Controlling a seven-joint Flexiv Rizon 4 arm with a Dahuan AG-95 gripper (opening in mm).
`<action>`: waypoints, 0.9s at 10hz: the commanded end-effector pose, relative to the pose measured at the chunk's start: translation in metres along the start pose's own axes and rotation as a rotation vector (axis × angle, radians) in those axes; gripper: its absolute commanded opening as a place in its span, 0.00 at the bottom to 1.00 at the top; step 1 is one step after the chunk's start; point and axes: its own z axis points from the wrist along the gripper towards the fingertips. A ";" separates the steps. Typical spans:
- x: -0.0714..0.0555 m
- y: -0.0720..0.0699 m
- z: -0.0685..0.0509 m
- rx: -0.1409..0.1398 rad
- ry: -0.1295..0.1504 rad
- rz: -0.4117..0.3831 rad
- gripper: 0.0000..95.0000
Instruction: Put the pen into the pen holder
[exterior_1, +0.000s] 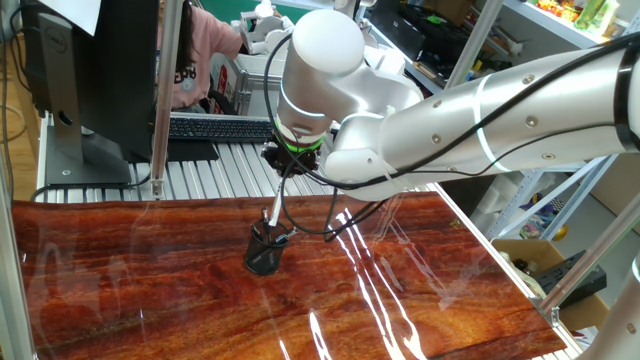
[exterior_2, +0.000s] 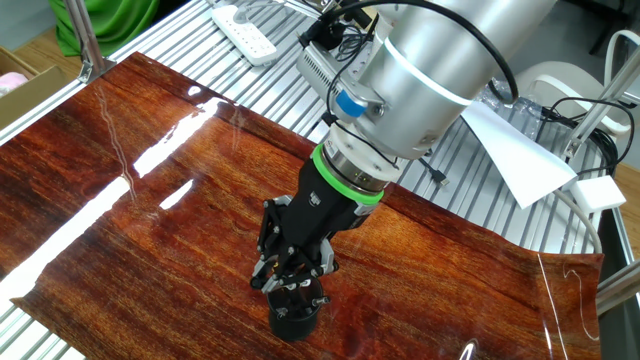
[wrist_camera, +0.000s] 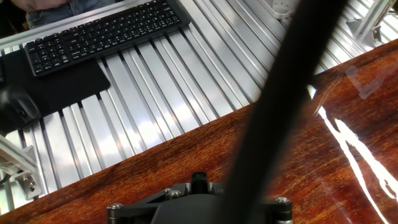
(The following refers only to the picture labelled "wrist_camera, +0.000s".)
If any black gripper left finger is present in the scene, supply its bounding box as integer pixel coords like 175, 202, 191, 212
106, 182, 191, 224

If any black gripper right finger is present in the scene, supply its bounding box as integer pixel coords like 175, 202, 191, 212
208, 182, 294, 224

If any white marker pen black cap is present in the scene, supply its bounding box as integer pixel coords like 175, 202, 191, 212
190, 171, 209, 196

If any wood grain table mat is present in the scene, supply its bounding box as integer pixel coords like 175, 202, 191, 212
0, 39, 398, 224

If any black desk pad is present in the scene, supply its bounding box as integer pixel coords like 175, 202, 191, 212
0, 49, 112, 135

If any black computer mouse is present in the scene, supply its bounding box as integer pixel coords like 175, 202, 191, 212
0, 85, 42, 130

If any black keyboard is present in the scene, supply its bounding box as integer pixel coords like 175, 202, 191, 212
24, 0, 192, 78

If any white haptic device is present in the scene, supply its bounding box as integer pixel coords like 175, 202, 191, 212
260, 0, 302, 20

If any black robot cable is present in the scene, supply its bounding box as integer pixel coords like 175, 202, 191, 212
214, 0, 349, 224

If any aluminium frame post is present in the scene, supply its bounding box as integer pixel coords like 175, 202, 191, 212
346, 0, 398, 48
0, 134, 44, 202

